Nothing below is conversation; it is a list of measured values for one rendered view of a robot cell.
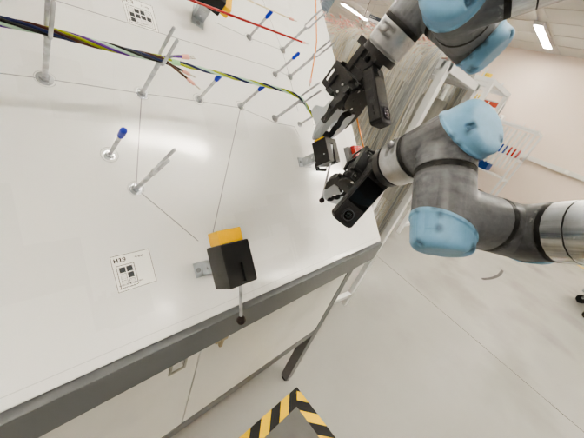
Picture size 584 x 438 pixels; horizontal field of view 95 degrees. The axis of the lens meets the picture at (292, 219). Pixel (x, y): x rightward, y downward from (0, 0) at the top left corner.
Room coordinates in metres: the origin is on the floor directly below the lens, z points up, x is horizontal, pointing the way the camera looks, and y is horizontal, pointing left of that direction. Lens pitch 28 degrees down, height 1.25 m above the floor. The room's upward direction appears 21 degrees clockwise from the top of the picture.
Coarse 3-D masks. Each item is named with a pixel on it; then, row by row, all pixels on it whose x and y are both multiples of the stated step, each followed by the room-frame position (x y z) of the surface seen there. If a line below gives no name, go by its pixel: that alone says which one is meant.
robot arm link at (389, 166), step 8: (400, 136) 0.45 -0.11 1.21; (392, 144) 0.45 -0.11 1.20; (384, 152) 0.45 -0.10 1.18; (392, 152) 0.43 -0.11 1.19; (384, 160) 0.44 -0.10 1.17; (392, 160) 0.43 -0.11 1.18; (384, 168) 0.44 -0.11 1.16; (392, 168) 0.43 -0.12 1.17; (400, 168) 0.42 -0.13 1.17; (392, 176) 0.43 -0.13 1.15; (400, 176) 0.43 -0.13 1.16; (408, 176) 0.42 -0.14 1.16; (400, 184) 0.45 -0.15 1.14
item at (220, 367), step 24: (336, 288) 0.76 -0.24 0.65; (288, 312) 0.55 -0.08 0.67; (312, 312) 0.68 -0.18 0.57; (240, 336) 0.41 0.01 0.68; (264, 336) 0.49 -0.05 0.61; (288, 336) 0.61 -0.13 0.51; (216, 360) 0.37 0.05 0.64; (240, 360) 0.44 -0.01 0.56; (264, 360) 0.54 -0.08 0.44; (192, 384) 0.33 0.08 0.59; (216, 384) 0.39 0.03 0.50; (192, 408) 0.34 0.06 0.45
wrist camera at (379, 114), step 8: (368, 72) 0.60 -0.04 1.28; (376, 72) 0.61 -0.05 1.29; (368, 80) 0.60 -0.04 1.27; (376, 80) 0.60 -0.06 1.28; (368, 88) 0.59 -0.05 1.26; (376, 88) 0.58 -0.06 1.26; (384, 88) 0.62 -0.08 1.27; (368, 96) 0.58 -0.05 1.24; (376, 96) 0.58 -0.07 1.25; (384, 96) 0.60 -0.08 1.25; (368, 104) 0.58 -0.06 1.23; (376, 104) 0.57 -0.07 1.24; (384, 104) 0.59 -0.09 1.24; (368, 112) 0.57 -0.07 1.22; (376, 112) 0.56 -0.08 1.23; (384, 112) 0.57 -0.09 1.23; (376, 120) 0.56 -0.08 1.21; (384, 120) 0.56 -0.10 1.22
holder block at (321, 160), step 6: (324, 138) 0.62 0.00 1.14; (330, 138) 0.64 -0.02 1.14; (312, 144) 0.64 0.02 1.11; (318, 144) 0.63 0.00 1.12; (324, 144) 0.62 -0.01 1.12; (330, 144) 0.63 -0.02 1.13; (318, 150) 0.62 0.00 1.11; (324, 150) 0.61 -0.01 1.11; (330, 150) 0.62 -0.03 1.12; (336, 150) 0.64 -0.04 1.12; (318, 156) 0.62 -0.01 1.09; (324, 156) 0.61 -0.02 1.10; (330, 156) 0.61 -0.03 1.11; (336, 156) 0.62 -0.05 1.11; (318, 162) 0.61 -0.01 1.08; (324, 162) 0.60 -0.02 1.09; (330, 162) 0.61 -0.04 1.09; (336, 162) 0.62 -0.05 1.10
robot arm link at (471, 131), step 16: (448, 112) 0.39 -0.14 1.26; (464, 112) 0.37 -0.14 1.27; (480, 112) 0.37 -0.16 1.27; (416, 128) 0.43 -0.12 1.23; (432, 128) 0.39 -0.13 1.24; (448, 128) 0.37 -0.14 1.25; (464, 128) 0.36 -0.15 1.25; (480, 128) 0.36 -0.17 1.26; (496, 128) 0.38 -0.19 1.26; (400, 144) 0.43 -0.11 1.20; (416, 144) 0.40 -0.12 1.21; (432, 144) 0.38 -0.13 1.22; (448, 144) 0.37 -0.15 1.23; (464, 144) 0.35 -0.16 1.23; (480, 144) 0.35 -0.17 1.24; (496, 144) 0.36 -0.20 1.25; (400, 160) 0.42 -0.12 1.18; (416, 160) 0.39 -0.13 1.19; (432, 160) 0.45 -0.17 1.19; (464, 160) 0.41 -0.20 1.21
